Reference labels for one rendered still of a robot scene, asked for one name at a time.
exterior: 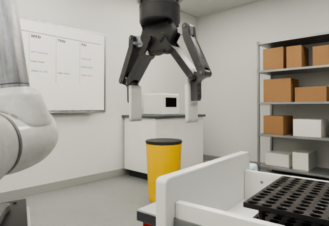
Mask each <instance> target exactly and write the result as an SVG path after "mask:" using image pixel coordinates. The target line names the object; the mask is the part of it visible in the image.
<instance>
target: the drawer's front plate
mask: <svg viewBox="0 0 329 226"><path fill-rule="evenodd" d="M245 170H250V154H249V152H246V151H239V152H236V153H233V154H230V155H226V156H224V157H220V158H217V159H214V160H211V161H207V162H204V163H201V164H198V165H194V166H191V167H188V168H185V169H182V170H178V171H175V172H172V173H169V174H166V175H163V176H160V177H158V178H157V180H156V226H174V218H175V203H176V202H177V201H186V202H190V203H194V204H198V205H202V206H206V207H210V208H215V209H219V210H223V211H228V210H229V209H231V208H232V207H234V206H235V205H237V204H239V203H240V202H242V201H243V200H245Z"/></svg>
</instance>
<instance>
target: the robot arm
mask: <svg viewBox="0 0 329 226"><path fill-rule="evenodd" d="M183 1H184V0H136V2H137V4H139V14H140V25H141V27H142V33H141V36H134V35H130V36H129V47H128V50H127V54H126V57H125V61H124V64H123V67H122V70H121V74H120V77H119V83H120V84H124V85H126V87H127V102H128V103H129V121H130V122H134V121H141V86H139V82H140V80H141V78H142V76H143V74H144V73H145V71H146V69H147V67H148V65H149V63H150V61H151V60H152V59H154V57H155V56H159V55H162V54H171V55H172V57H173V58H174V59H175V61H176V62H177V64H178V65H179V66H180V68H181V69H182V70H183V72H184V73H185V74H186V76H187V77H188V79H187V80H185V115H186V123H194V122H198V101H200V100H201V82H202V80H204V79H206V78H208V77H211V75H212V72H211V70H210V68H209V65H208V63H207V61H206V59H205V56H204V54H203V52H202V50H201V47H200V45H199V43H198V41H197V39H196V31H195V26H193V25H191V24H188V23H183V24H182V26H180V27H179V23H180V4H181V3H182V2H183ZM180 36H182V37H183V40H184V42H185V45H186V47H187V49H188V51H189V54H190V56H191V58H192V61H193V63H194V65H195V66H194V65H193V64H192V63H191V61H190V60H189V59H188V57H187V56H186V55H185V53H184V52H183V49H182V48H181V46H180V45H179V44H178V42H177V41H178V39H179V38H180ZM147 51H148V52H147ZM58 135H59V133H58V126H57V123H56V121H55V119H54V118H53V116H52V115H51V114H50V113H49V111H48V109H47V107H46V104H45V102H44V100H43V97H42V95H41V94H40V93H39V92H38V91H37V90H36V89H35V88H33V87H30V85H29V78H28V72H27V66H26V59H25V53H24V45H23V38H22V32H21V25H20V19H19V13H18V6H17V0H0V180H1V179H2V178H3V177H4V176H5V175H10V174H13V173H17V172H19V171H22V170H25V169H27V168H29V167H32V166H34V165H36V164H37V163H39V162H41V161H42V160H43V159H45V158H46V157H47V156H48V155H49V154H50V153H51V152H52V151H53V149H54V148H55V146H56V144H57V141H58ZM10 210H11V204H9V203H0V225H1V223H2V221H3V219H4V217H5V215H6V213H8V212H9V211H10Z"/></svg>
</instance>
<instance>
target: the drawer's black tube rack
mask: <svg viewBox="0 0 329 226"><path fill-rule="evenodd" d="M290 179H291V180H290V181H288V182H287V183H286V184H285V185H283V186H282V187H281V188H276V189H278V190H277V191H276V192H274V193H273V194H272V195H270V196H269V197H268V198H266V199H265V200H264V201H260V204H259V205H258V213H257V214H256V215H255V216H254V217H253V218H255V219H260V220H264V221H268V222H272V223H276V224H280V225H284V226H329V182H324V181H316V180H310V179H303V178H296V177H294V178H290Z"/></svg>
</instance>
